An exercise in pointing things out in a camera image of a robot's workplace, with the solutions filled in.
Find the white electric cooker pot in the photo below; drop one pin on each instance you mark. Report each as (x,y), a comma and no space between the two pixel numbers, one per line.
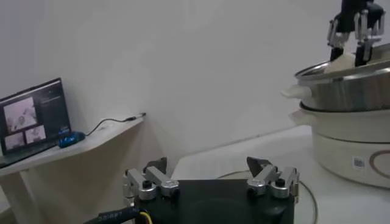
(341,152)

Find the white side table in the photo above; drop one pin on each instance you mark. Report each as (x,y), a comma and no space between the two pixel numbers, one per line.
(97,138)

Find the black laptop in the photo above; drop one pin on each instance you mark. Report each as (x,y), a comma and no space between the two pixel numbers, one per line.
(48,106)

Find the stainless steel steamer basket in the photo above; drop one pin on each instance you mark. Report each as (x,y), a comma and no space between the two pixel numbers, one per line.
(344,94)

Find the blue computer mouse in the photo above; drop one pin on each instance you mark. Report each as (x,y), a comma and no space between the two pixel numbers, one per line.
(71,140)

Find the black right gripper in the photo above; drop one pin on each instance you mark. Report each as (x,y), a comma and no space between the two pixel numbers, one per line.
(350,12)

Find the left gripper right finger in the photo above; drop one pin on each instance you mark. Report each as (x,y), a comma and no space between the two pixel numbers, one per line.
(265,179)

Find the white steamed baozi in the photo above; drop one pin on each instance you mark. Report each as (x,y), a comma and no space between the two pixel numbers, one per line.
(342,64)

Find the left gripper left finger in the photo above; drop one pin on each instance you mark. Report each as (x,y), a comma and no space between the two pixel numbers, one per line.
(161,180)

